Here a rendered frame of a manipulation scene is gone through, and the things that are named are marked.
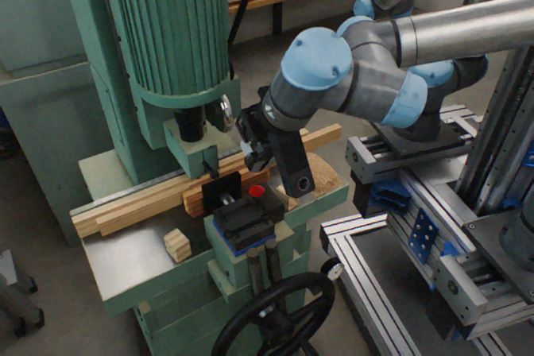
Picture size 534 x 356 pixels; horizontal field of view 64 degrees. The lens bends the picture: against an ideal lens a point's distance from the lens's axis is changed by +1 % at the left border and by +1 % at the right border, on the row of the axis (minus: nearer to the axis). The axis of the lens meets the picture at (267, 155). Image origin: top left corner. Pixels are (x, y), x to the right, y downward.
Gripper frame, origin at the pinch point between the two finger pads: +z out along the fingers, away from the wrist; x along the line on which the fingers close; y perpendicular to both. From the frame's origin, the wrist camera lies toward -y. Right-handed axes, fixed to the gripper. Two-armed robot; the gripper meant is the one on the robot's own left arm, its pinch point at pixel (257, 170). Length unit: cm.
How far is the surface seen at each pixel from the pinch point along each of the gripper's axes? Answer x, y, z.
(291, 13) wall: -184, 172, 207
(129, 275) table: 27.4, -5.5, 17.8
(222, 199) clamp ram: 4.5, 0.5, 14.9
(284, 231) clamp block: -2.0, -12.0, 7.0
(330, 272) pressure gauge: -18.6, -24.9, 32.6
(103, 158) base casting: 21, 34, 52
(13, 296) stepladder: 63, 17, 109
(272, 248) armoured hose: 2.8, -14.0, 4.7
